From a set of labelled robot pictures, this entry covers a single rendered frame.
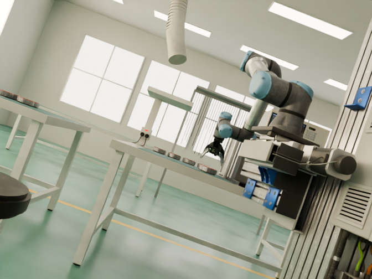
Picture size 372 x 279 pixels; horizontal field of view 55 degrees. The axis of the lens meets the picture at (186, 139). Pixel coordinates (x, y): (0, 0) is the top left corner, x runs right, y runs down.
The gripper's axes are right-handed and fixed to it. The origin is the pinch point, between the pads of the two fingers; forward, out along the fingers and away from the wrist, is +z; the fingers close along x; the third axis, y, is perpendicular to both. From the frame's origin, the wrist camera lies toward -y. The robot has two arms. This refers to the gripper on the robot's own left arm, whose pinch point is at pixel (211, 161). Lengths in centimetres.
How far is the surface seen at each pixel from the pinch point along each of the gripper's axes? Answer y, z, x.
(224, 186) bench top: 23.2, -0.8, 13.3
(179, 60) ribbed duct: -100, -29, -62
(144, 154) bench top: 30.9, -6.3, -34.8
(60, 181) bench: -14, 74, -113
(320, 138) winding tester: -46, -22, 63
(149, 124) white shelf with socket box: -58, 20, -63
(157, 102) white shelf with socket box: -68, 2, -63
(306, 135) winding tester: -43, -22, 54
